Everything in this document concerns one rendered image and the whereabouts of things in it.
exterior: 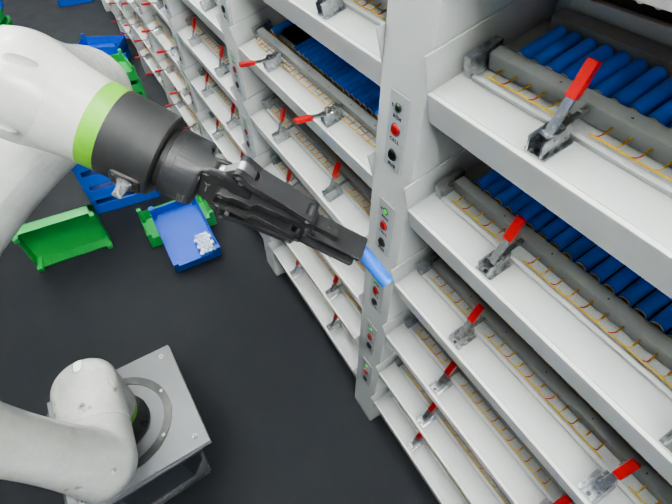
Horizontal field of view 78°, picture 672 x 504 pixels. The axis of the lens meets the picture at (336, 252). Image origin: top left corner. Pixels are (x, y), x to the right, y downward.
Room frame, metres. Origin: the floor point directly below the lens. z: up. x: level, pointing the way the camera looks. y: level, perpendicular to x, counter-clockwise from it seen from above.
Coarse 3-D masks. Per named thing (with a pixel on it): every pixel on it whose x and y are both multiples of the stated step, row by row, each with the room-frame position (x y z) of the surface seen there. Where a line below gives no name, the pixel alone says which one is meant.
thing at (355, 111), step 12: (264, 36) 1.05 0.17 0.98; (276, 48) 1.00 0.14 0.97; (288, 48) 0.98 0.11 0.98; (288, 60) 0.95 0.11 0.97; (300, 60) 0.92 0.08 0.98; (300, 72) 0.90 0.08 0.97; (312, 72) 0.86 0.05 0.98; (312, 84) 0.84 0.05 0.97; (324, 84) 0.81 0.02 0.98; (336, 96) 0.77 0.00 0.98; (348, 108) 0.73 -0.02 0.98; (360, 108) 0.72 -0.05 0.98; (360, 120) 0.69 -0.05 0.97; (372, 120) 0.68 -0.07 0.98; (372, 132) 0.66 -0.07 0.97
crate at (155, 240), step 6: (198, 198) 1.55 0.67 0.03; (162, 204) 1.47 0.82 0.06; (204, 204) 1.53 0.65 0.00; (138, 210) 1.41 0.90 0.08; (204, 210) 1.49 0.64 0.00; (210, 210) 1.41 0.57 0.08; (144, 216) 1.42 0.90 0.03; (150, 216) 1.44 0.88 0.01; (210, 216) 1.39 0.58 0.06; (144, 222) 1.40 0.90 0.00; (150, 222) 1.40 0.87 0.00; (210, 222) 1.38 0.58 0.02; (216, 222) 1.40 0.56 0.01; (144, 228) 1.31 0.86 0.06; (150, 228) 1.36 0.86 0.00; (156, 228) 1.36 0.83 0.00; (150, 234) 1.25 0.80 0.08; (156, 234) 1.33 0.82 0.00; (150, 240) 1.25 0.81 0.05; (156, 240) 1.26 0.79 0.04; (156, 246) 1.25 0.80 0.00
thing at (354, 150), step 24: (240, 24) 1.09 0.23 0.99; (264, 24) 1.11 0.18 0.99; (240, 48) 1.08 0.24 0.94; (264, 48) 1.05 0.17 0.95; (264, 72) 0.95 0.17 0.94; (288, 72) 0.93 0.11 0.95; (288, 96) 0.84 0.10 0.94; (312, 96) 0.82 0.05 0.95; (336, 144) 0.68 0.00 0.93; (360, 144) 0.65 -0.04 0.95; (360, 168) 0.61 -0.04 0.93
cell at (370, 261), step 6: (366, 246) 0.34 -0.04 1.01; (366, 252) 0.33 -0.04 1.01; (372, 252) 0.34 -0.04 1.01; (366, 258) 0.33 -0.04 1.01; (372, 258) 0.33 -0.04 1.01; (366, 264) 0.32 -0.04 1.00; (372, 264) 0.32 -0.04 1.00; (378, 264) 0.32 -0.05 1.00; (372, 270) 0.32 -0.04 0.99; (378, 270) 0.32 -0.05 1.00; (384, 270) 0.32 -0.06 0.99; (378, 276) 0.31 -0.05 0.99; (384, 276) 0.31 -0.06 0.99; (390, 276) 0.32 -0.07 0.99; (378, 282) 0.31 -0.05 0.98; (384, 282) 0.31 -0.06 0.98
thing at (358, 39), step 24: (264, 0) 0.93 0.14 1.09; (288, 0) 0.81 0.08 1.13; (312, 0) 0.79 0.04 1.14; (336, 0) 0.73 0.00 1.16; (360, 0) 0.75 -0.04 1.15; (384, 0) 0.68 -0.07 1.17; (312, 24) 0.75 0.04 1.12; (336, 24) 0.69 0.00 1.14; (360, 24) 0.68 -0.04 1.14; (384, 24) 0.57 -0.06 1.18; (336, 48) 0.69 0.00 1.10; (360, 48) 0.61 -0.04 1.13
